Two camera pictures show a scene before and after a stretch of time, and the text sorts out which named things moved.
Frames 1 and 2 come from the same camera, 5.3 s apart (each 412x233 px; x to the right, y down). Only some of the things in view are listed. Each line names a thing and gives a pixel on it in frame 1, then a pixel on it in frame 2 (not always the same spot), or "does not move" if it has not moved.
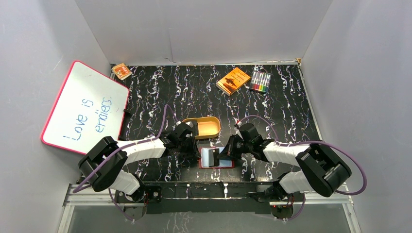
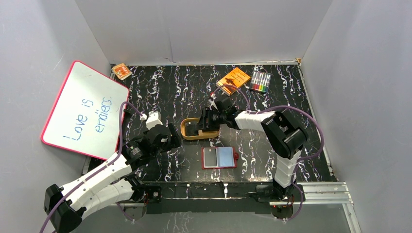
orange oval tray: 208,127 does not move
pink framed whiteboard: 89,106 does not move
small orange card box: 122,71 does not move
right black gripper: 229,152 → 210,125
